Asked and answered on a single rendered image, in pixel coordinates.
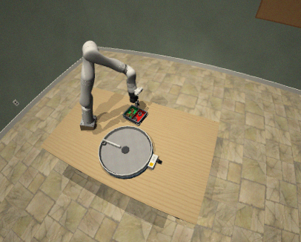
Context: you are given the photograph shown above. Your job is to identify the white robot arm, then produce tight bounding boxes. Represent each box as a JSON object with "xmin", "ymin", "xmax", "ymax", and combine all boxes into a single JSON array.
[{"xmin": 79, "ymin": 41, "xmax": 136, "ymax": 124}]

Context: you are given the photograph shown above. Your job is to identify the grey round turntable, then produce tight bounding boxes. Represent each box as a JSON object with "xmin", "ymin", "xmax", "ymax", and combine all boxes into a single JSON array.
[{"xmin": 98, "ymin": 125, "xmax": 162, "ymax": 179}]

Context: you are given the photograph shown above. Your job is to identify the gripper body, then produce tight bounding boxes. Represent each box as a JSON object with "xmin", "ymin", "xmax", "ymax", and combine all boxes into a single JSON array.
[{"xmin": 128, "ymin": 86, "xmax": 143, "ymax": 103}]

